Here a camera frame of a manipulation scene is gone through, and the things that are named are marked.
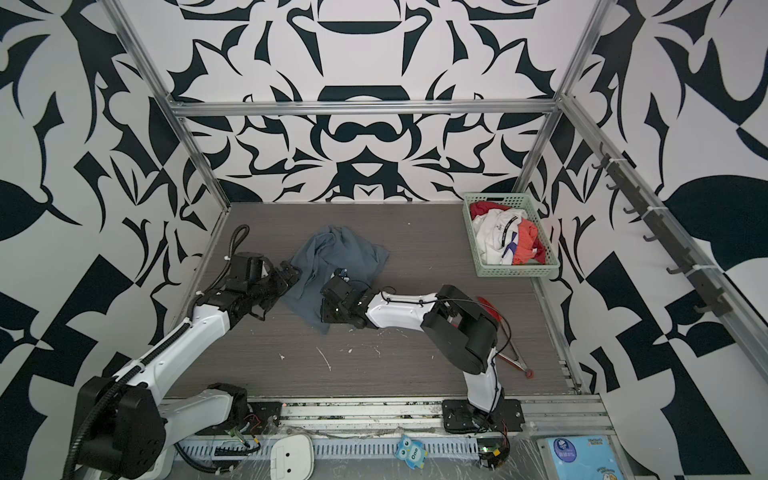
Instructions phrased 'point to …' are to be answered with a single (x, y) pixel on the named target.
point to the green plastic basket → (518, 201)
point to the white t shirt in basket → (496, 233)
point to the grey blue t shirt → (333, 248)
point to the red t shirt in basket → (529, 247)
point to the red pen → (520, 368)
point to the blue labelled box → (583, 457)
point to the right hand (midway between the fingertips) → (322, 311)
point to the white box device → (292, 458)
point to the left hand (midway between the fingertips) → (294, 273)
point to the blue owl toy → (411, 451)
